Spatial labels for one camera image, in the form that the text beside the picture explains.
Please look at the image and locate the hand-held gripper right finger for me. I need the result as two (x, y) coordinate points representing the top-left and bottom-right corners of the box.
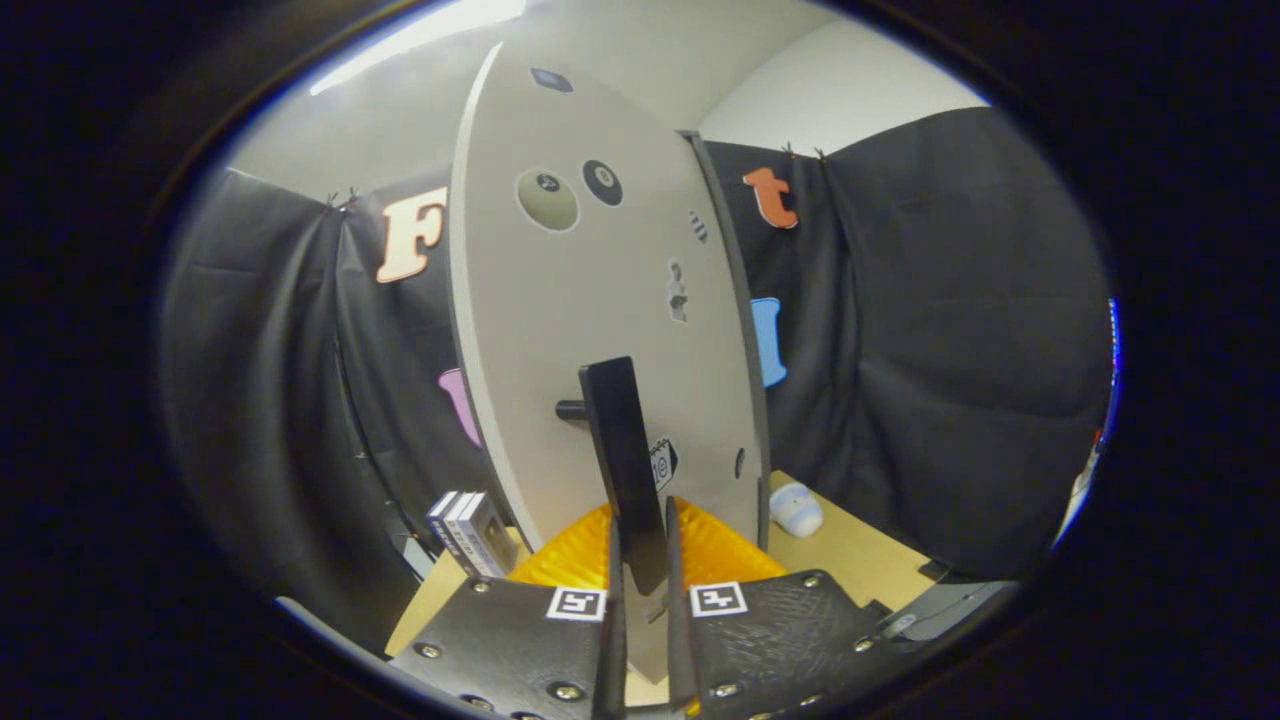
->
(665, 495), (931, 720)

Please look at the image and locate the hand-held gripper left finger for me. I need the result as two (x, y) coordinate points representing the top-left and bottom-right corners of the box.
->
(385, 500), (629, 720)

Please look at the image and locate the black door handle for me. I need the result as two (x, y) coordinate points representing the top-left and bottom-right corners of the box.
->
(555, 357), (669, 597)

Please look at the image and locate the white rounded object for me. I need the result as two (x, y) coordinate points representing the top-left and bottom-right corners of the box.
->
(768, 482), (824, 539)

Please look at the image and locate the grey cabinet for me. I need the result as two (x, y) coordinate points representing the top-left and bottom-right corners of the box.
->
(680, 130), (773, 551)

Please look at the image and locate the black backdrop cloth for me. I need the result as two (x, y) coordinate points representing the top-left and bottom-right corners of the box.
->
(160, 105), (1116, 621)

